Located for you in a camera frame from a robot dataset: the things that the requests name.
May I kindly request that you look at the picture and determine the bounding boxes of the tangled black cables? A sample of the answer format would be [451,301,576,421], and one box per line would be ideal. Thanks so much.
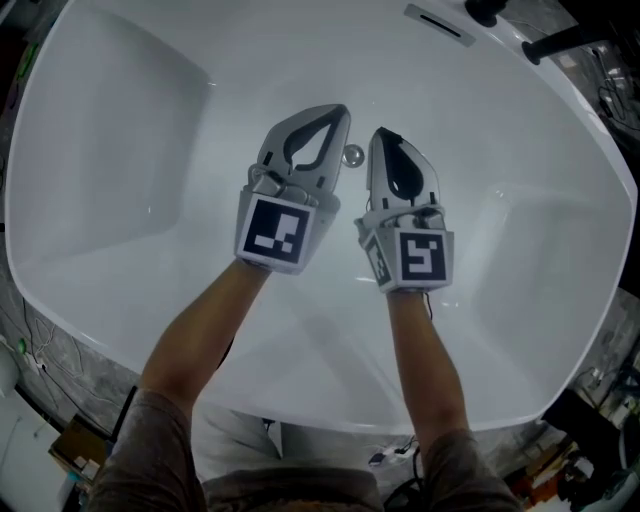
[592,44,640,134]

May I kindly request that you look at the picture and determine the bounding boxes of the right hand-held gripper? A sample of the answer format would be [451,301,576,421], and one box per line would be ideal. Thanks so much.
[353,126,456,295]

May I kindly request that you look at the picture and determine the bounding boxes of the chrome round drain stopper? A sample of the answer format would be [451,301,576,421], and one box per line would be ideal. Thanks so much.
[341,143,367,169]

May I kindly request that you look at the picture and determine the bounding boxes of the white cylindrical container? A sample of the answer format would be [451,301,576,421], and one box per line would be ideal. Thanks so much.
[0,343,22,399]

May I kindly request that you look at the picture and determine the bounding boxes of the person's right forearm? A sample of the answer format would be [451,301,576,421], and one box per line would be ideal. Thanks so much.
[387,287,475,454]

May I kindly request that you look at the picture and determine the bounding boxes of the person's grey-brown shirt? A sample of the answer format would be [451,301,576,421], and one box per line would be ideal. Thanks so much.
[84,388,524,512]

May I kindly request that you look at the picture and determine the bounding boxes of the black round faucet knob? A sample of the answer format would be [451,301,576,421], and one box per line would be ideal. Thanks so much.
[463,0,507,27]

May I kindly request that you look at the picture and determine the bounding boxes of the silver rectangular spout plate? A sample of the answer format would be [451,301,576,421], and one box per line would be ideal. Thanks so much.
[403,3,477,48]

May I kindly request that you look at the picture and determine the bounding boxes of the brown cardboard box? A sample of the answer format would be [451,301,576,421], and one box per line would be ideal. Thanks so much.
[47,413,110,487]

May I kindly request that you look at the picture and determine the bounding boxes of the white bathtub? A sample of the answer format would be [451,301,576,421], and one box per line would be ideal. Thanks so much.
[3,0,639,435]

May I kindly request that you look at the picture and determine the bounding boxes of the person's left forearm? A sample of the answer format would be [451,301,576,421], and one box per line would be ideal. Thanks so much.
[139,259,275,417]

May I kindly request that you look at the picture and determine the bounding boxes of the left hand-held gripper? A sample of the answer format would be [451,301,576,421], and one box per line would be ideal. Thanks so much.
[234,103,352,276]

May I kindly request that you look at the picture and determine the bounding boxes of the small white floor adapter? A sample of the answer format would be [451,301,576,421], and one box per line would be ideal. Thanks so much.
[368,446,412,467]

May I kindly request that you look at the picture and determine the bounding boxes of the black cylindrical shower handle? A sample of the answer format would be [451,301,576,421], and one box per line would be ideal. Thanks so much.
[520,25,612,67]

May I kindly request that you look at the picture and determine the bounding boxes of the person's light grey trousers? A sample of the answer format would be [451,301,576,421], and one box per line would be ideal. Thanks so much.
[191,401,284,482]

